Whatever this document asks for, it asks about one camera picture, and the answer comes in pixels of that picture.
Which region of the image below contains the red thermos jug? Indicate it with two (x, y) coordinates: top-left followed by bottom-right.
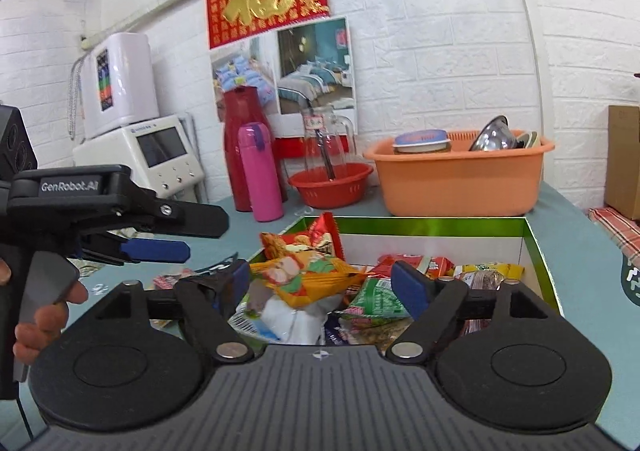
(222, 86), (288, 212)

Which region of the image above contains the teal printed table cloth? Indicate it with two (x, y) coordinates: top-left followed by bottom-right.
(65, 181), (640, 451)

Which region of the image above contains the white water purifier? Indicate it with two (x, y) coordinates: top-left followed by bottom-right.
(80, 32), (160, 139)

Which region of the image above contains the green-edged white cardboard box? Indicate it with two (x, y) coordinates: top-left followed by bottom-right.
(247, 216), (563, 347)

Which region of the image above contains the black cable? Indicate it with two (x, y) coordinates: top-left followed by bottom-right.
(14, 381), (37, 438)

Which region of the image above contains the round tub with blue lid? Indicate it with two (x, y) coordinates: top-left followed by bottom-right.
(392, 129), (452, 154)

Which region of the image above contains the grey corrugated hose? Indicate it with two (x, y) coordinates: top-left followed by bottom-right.
(67, 56), (89, 139)

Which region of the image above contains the person's left hand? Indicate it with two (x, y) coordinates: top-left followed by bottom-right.
(12, 280), (90, 366)

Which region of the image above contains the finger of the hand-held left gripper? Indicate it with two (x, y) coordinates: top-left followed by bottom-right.
(80, 231), (192, 267)
(120, 183), (231, 239)

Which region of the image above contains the clear glass pitcher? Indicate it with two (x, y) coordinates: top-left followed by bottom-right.
(300, 106), (357, 182)

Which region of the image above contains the red plaid cloth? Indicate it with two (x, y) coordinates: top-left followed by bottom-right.
(585, 207), (640, 263)

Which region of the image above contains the red plastic basket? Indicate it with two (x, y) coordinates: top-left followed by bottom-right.
(287, 162), (374, 210)

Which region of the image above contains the brown cardboard box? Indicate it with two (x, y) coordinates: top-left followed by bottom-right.
(604, 105), (640, 222)

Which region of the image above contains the dark stirring stick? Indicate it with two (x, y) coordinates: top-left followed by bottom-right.
(315, 128), (337, 182)

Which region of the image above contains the red white snack packet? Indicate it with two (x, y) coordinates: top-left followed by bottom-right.
(151, 267), (201, 292)

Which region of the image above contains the beige machine with screen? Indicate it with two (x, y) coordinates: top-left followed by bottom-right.
(72, 114), (206, 204)

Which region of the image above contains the steel bowl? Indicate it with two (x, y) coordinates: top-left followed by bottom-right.
(469, 115), (518, 152)

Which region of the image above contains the white wall pipe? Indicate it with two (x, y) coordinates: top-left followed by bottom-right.
(80, 0), (236, 50)

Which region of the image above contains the pile of mixed snack packets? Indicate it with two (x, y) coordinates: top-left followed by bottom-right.
(230, 212), (526, 347)

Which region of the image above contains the pink thermos bottle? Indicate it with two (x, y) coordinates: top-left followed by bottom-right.
(237, 122), (285, 223)

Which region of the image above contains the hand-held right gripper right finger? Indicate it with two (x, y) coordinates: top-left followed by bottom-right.
(387, 260), (558, 365)

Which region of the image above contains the orange plastic basin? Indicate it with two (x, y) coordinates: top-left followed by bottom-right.
(363, 130), (556, 218)

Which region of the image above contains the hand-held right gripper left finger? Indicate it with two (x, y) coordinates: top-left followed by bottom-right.
(92, 258), (254, 365)

